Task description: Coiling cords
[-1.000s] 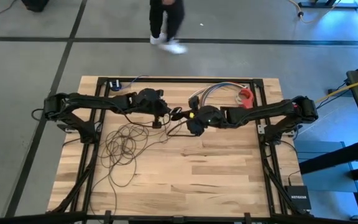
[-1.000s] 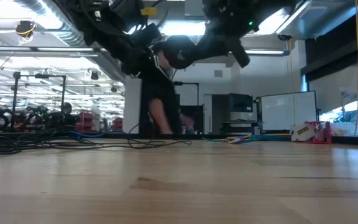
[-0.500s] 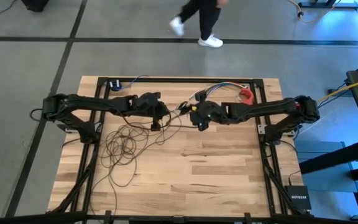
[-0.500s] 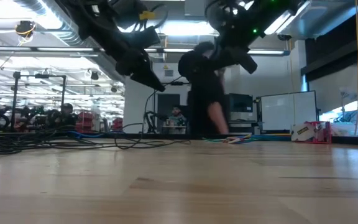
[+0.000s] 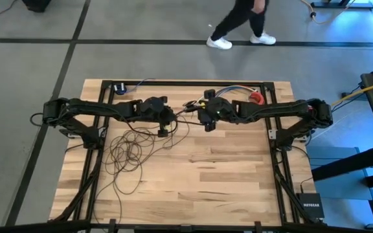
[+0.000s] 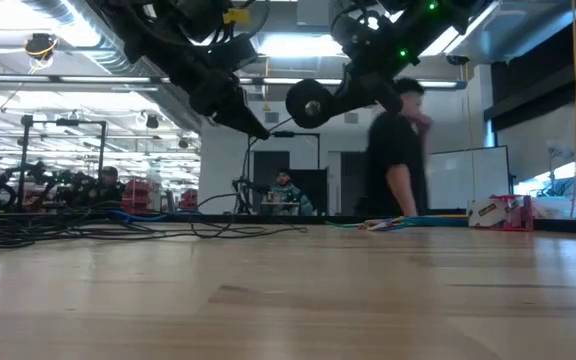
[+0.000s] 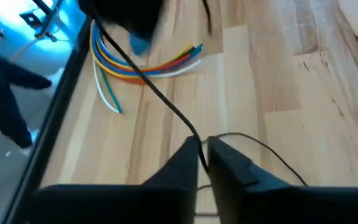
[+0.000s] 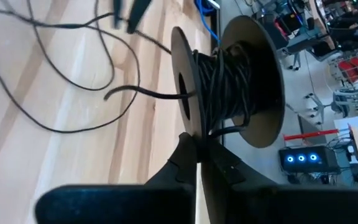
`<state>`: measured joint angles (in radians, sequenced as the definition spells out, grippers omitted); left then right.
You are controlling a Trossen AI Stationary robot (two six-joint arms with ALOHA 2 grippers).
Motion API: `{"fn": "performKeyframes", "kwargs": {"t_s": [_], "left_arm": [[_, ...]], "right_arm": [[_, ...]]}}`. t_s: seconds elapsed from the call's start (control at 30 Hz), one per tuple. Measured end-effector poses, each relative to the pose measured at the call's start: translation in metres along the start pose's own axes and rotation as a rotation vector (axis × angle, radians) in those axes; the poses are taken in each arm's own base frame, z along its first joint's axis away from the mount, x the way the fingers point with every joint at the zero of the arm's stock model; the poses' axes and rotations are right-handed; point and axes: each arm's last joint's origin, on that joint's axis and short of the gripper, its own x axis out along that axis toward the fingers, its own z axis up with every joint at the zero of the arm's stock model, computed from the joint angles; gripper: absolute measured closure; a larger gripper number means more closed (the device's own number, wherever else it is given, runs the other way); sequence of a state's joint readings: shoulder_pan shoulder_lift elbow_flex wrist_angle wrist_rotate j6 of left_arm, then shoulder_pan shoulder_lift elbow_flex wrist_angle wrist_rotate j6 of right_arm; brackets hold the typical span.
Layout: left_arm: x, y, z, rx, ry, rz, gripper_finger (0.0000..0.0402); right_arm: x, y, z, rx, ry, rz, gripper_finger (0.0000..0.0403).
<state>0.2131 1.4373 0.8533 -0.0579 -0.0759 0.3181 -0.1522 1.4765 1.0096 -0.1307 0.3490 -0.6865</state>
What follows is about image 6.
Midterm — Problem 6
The yellow hanging cable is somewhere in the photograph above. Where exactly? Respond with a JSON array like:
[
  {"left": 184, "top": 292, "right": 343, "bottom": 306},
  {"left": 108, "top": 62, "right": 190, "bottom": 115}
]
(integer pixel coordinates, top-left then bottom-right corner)
[{"left": 569, "top": 0, "right": 576, "bottom": 220}]

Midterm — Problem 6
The orange hanging pull cord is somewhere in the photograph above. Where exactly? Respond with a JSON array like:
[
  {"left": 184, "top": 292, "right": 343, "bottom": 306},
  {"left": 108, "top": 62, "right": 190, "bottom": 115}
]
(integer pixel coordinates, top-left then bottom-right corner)
[{"left": 261, "top": 55, "right": 273, "bottom": 113}]

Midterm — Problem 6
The red tool cabinet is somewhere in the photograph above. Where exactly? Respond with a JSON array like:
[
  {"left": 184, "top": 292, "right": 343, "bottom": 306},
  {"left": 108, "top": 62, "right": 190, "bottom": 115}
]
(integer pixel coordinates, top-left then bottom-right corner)
[
  {"left": 180, "top": 188, "right": 200, "bottom": 210},
  {"left": 125, "top": 179, "right": 155, "bottom": 216}
]

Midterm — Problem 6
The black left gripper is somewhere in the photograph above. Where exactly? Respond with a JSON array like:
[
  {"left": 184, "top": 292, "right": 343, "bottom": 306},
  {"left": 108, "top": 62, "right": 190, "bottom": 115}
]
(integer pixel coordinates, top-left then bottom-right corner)
[{"left": 132, "top": 0, "right": 272, "bottom": 141}]

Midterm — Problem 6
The red tape dispenser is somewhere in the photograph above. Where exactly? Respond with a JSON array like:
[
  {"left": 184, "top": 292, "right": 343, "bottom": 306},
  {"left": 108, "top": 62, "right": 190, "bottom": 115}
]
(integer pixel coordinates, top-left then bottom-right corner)
[{"left": 487, "top": 194, "right": 535, "bottom": 233}]

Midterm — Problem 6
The colourful cable bundle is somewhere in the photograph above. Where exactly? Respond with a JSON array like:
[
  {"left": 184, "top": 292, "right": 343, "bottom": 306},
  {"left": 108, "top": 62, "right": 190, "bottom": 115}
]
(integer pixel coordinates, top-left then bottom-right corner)
[{"left": 357, "top": 218, "right": 392, "bottom": 230}]

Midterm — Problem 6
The bundle of coloured tubes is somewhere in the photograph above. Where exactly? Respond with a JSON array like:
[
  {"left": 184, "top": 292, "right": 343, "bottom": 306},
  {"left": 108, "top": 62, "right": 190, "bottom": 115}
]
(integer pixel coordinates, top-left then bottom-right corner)
[{"left": 377, "top": 212, "right": 469, "bottom": 225}]

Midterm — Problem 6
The black ceiling cord reel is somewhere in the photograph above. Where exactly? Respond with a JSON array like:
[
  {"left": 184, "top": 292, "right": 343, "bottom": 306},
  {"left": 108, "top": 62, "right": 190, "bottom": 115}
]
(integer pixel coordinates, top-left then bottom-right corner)
[{"left": 23, "top": 32, "right": 60, "bottom": 71}]

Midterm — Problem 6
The bundle of coloured cables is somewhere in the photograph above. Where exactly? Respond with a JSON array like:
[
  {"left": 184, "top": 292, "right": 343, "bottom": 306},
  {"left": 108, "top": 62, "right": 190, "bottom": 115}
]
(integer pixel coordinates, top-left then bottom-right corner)
[{"left": 325, "top": 217, "right": 469, "bottom": 230}]

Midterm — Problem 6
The black round cord spool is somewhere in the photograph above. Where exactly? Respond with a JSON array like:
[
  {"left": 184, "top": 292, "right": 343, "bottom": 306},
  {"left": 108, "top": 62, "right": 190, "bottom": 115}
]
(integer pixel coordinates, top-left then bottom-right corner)
[{"left": 285, "top": 78, "right": 336, "bottom": 130}]

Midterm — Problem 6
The long ceiling light bar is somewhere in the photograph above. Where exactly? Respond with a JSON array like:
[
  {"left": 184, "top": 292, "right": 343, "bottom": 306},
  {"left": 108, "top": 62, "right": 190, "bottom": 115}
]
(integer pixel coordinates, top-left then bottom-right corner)
[{"left": 0, "top": 73, "right": 469, "bottom": 92}]

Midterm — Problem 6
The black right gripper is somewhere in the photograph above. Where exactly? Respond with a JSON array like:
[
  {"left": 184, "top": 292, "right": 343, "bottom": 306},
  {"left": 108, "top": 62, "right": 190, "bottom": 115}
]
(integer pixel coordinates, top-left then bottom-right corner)
[{"left": 324, "top": 0, "right": 452, "bottom": 118}]

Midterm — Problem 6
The person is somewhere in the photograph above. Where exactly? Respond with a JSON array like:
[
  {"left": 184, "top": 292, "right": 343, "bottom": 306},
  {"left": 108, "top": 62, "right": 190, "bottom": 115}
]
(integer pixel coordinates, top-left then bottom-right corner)
[
  {"left": 95, "top": 165, "right": 128, "bottom": 209},
  {"left": 266, "top": 169, "right": 315, "bottom": 216},
  {"left": 365, "top": 77, "right": 433, "bottom": 217}
]

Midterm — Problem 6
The whiteboard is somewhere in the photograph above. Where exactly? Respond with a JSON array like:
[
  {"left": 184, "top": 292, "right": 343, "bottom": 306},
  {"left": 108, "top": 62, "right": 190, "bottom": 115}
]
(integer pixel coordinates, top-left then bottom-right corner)
[{"left": 426, "top": 145, "right": 512, "bottom": 212}]

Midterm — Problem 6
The black robot station frame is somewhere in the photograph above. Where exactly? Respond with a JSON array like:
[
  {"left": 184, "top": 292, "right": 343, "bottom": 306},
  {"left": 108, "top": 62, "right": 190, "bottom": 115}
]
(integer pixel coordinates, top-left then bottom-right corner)
[
  {"left": 245, "top": 130, "right": 322, "bottom": 217},
  {"left": 17, "top": 114, "right": 109, "bottom": 214}
]

